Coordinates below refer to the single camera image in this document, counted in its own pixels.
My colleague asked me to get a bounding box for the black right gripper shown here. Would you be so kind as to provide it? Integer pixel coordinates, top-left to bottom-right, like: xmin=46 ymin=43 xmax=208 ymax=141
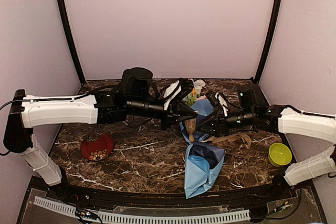
xmin=197 ymin=107 xmax=257 ymax=137

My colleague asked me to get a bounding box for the beige satin ribbon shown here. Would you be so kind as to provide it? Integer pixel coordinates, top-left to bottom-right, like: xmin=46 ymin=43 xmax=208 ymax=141
xmin=180 ymin=119 xmax=252 ymax=150

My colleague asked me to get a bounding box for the blue wrapping paper sheet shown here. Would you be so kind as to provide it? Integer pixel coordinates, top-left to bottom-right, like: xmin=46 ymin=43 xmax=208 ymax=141
xmin=180 ymin=99 xmax=226 ymax=200

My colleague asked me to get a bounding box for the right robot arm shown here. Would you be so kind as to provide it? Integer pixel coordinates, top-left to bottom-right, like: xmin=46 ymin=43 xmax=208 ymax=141
xmin=197 ymin=84 xmax=335 ymax=200

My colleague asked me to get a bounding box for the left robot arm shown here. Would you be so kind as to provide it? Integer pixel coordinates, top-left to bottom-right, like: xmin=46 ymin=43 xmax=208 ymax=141
xmin=3 ymin=67 xmax=197 ymax=201

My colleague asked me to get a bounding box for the yellow-green bowl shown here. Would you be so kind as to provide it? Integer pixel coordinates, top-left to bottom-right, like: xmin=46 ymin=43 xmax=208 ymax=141
xmin=268 ymin=143 xmax=292 ymax=167

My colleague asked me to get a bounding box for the red floral plate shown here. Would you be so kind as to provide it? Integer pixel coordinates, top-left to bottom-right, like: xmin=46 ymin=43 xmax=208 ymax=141
xmin=80 ymin=131 xmax=114 ymax=162

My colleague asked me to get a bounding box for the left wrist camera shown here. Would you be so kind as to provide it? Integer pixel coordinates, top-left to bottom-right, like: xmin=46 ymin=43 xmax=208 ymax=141
xmin=163 ymin=78 xmax=194 ymax=111

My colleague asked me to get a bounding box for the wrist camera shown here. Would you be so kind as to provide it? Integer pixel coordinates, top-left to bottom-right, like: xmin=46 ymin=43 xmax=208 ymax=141
xmin=205 ymin=91 xmax=229 ymax=116
xmin=163 ymin=78 xmax=194 ymax=111

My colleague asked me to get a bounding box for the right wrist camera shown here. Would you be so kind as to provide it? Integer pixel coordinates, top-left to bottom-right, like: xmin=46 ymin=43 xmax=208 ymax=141
xmin=205 ymin=91 xmax=229 ymax=116

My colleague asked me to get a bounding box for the black front frame rail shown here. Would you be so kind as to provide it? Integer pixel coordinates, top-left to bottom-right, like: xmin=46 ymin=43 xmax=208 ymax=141
xmin=24 ymin=176 xmax=318 ymax=209

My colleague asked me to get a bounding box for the white slotted cable duct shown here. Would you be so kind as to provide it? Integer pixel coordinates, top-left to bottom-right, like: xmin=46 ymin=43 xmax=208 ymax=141
xmin=34 ymin=196 xmax=250 ymax=223

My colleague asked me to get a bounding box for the black left corner post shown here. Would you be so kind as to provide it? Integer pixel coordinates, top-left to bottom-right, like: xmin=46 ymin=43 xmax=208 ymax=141
xmin=57 ymin=0 xmax=86 ymax=84

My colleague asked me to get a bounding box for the black corner post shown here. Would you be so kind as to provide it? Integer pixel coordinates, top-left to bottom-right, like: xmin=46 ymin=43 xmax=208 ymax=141
xmin=57 ymin=0 xmax=86 ymax=84
xmin=251 ymin=0 xmax=281 ymax=84

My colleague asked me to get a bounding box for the black right corner post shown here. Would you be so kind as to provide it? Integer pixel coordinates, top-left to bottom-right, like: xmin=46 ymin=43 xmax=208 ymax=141
xmin=251 ymin=0 xmax=281 ymax=84

